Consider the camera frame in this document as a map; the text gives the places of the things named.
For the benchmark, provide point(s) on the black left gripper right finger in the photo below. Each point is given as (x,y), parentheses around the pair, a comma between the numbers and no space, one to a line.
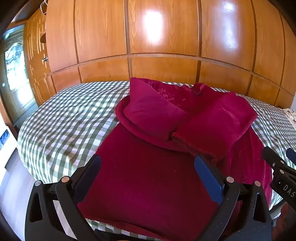
(254,220)

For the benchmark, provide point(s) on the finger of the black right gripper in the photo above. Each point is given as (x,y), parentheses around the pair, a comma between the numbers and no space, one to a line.
(273,159)
(291,155)

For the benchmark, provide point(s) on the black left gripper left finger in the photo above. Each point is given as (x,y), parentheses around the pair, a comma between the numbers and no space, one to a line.
(42,221)

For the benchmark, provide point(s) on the crimson red fleece garment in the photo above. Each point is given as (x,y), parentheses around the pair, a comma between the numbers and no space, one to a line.
(147,183)

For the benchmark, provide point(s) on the floral patterned pillow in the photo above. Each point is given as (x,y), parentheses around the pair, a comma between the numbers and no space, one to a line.
(291,115)

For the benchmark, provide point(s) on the green white checkered bedsheet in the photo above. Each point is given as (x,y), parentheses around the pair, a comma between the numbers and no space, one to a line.
(66,130)

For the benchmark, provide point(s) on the glossy wooden wardrobe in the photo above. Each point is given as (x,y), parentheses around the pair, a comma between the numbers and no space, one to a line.
(241,46)

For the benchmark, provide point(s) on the glass balcony door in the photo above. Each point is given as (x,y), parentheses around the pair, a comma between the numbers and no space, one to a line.
(16,91)

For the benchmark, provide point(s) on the wooden slatted door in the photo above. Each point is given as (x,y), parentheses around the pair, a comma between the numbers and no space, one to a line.
(35,52)

